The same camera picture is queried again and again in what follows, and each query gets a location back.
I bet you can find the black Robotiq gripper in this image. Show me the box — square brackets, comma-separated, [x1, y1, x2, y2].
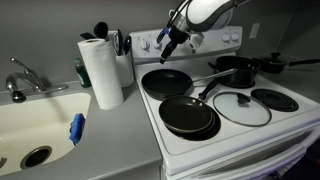
[159, 25, 192, 65]

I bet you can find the white electric stove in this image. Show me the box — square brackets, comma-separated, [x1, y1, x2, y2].
[128, 25, 320, 180]

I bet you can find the large black frying pan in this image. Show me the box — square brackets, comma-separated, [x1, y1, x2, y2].
[140, 68, 238, 102]

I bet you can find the black ladle utensil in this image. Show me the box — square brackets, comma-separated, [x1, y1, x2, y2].
[123, 35, 133, 56]

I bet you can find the white utensil holder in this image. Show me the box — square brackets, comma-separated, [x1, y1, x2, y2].
[105, 30, 136, 89]

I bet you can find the small black frying pan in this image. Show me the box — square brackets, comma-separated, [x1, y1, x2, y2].
[158, 79, 220, 135]

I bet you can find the black spoon utensil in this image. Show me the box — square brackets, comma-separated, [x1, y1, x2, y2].
[93, 21, 109, 40]

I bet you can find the black cooking pot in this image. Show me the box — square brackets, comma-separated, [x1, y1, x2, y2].
[207, 55, 261, 88]

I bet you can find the white paper towel roll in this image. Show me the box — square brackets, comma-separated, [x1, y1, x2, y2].
[77, 38, 125, 111]

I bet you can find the glass lid with black knob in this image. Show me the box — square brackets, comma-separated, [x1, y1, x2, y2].
[212, 91, 273, 128]

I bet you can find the green dish soap bottle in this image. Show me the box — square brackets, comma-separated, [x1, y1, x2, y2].
[73, 57, 92, 89]

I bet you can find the black saucepan lid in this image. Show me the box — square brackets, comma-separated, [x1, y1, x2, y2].
[259, 52, 288, 65]

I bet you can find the blue sponge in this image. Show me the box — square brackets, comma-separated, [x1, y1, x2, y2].
[68, 113, 87, 147]

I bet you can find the chrome sink faucet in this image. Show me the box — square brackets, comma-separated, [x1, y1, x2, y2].
[5, 57, 70, 94]

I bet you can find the cream kitchen sink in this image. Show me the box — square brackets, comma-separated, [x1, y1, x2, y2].
[0, 91, 92, 177]

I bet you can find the black sink sprayer head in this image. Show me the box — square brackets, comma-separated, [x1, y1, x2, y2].
[10, 89, 27, 104]

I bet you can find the black cable with blue connector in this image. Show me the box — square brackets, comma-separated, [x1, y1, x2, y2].
[156, 0, 194, 44]

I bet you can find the dark cable bundle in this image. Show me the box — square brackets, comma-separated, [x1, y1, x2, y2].
[112, 29, 124, 56]

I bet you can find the white wall outlet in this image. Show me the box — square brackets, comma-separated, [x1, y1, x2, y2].
[249, 22, 261, 40]

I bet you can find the black long-handled saucepan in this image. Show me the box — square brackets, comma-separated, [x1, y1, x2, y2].
[252, 57, 320, 75]

